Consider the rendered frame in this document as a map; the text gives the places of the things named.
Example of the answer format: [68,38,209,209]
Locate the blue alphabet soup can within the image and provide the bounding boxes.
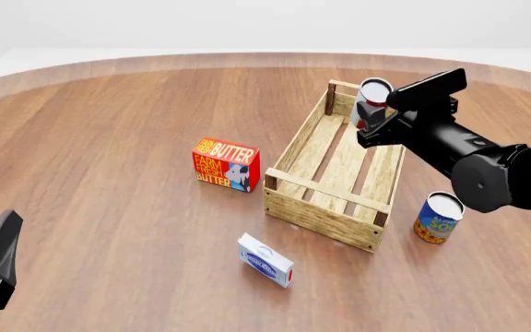
[413,191,466,245]

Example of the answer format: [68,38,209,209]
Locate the wooden slat tray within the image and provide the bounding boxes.
[263,78,407,255]

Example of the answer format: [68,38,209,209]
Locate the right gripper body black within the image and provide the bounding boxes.
[356,113,415,150]

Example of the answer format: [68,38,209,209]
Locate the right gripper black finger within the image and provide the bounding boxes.
[356,101,380,135]

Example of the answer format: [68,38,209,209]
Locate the white and blue box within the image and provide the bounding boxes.
[237,232,295,289]

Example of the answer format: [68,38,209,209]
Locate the tomato sauce can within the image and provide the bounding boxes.
[349,77,395,131]

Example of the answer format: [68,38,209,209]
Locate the red butter box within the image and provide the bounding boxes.
[191,136,262,194]

